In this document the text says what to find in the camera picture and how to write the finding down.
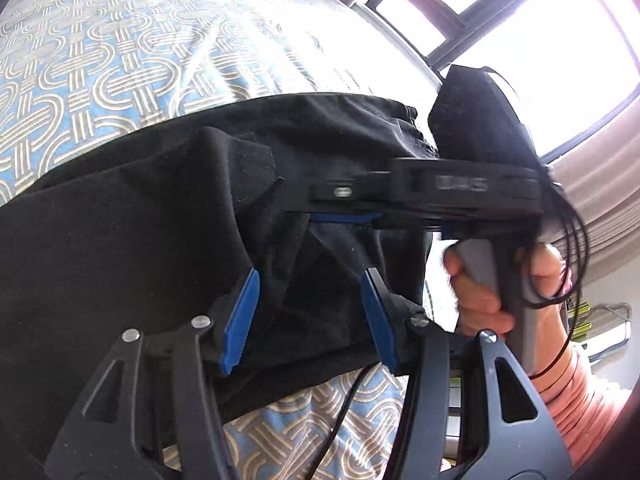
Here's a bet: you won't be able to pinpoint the person's right forearm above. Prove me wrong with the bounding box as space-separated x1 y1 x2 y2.
527 345 633 463

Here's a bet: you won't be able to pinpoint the dark framed window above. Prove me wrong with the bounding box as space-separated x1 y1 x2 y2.
352 0 640 166

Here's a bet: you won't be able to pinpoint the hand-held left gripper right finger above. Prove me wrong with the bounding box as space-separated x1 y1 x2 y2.
359 266 573 480

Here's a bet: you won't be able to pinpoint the person's right hand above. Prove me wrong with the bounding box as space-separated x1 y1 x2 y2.
442 241 575 356

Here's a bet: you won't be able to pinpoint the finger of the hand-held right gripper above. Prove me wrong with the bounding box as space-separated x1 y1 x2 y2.
277 172 396 228

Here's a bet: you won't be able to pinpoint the black gripper cable bundle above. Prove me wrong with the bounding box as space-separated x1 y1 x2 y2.
487 67 593 382

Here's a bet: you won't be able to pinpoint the black pants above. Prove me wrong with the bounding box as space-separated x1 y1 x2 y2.
0 91 437 463

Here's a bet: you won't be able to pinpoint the metal rack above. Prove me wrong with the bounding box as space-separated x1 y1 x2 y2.
567 301 632 348

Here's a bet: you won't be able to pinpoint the beige curtain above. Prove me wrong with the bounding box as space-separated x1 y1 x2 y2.
542 105 640 283

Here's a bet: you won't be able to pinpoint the thin black cable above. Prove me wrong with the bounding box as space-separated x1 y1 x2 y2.
305 362 378 480

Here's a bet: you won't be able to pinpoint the blue patterned bed sheet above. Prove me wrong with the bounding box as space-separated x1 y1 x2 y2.
0 0 443 480

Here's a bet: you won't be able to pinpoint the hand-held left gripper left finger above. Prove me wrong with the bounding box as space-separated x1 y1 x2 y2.
46 267 262 480

